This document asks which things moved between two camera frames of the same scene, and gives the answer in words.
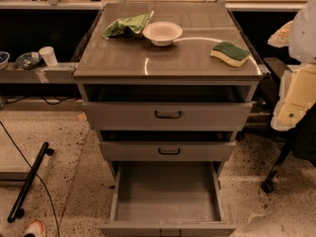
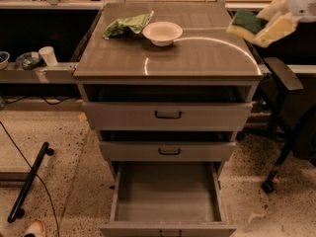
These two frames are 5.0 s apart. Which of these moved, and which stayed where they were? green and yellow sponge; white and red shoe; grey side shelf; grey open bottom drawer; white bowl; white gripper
Moved: green and yellow sponge; white gripper
Stayed: white bowl; white and red shoe; grey side shelf; grey open bottom drawer
